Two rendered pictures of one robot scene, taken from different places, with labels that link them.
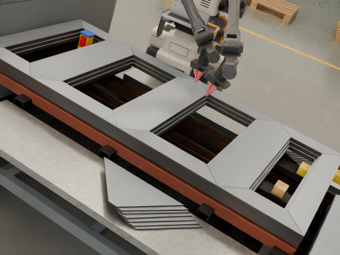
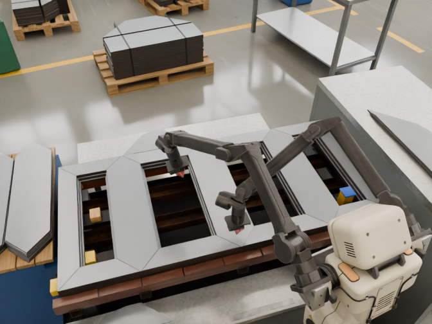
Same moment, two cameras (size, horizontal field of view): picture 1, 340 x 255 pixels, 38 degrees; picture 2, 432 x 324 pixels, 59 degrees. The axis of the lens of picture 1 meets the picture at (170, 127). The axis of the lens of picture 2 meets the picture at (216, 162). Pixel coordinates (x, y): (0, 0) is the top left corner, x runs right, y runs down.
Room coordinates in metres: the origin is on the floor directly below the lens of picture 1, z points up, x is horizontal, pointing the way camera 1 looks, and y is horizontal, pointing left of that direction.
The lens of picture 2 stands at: (3.02, -0.74, 2.31)
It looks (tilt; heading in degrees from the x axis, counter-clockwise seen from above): 44 degrees down; 143
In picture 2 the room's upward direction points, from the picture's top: 1 degrees clockwise
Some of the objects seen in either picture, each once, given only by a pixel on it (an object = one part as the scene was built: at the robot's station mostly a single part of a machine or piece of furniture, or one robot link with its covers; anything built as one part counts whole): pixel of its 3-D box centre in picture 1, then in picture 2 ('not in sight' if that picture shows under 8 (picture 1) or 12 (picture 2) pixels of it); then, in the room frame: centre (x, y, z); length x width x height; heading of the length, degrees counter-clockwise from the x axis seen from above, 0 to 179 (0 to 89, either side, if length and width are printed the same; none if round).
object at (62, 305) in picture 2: not in sight; (242, 260); (2.33, -0.07, 0.80); 1.62 x 0.04 x 0.06; 70
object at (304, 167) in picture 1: (304, 170); (89, 259); (1.92, -0.63, 0.79); 0.06 x 0.05 x 0.04; 160
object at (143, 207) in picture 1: (137, 202); (153, 141); (1.35, 0.02, 0.77); 0.45 x 0.20 x 0.04; 70
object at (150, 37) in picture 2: not in sight; (151, 49); (-0.65, 1.06, 0.23); 1.20 x 0.80 x 0.47; 78
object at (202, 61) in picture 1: (203, 60); (237, 216); (2.25, -0.05, 1.00); 0.10 x 0.07 x 0.07; 70
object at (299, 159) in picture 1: (291, 152); (124, 321); (2.23, -0.62, 0.70); 0.39 x 0.12 x 0.04; 70
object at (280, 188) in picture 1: (280, 188); (95, 215); (1.70, -0.50, 0.79); 0.06 x 0.05 x 0.04; 160
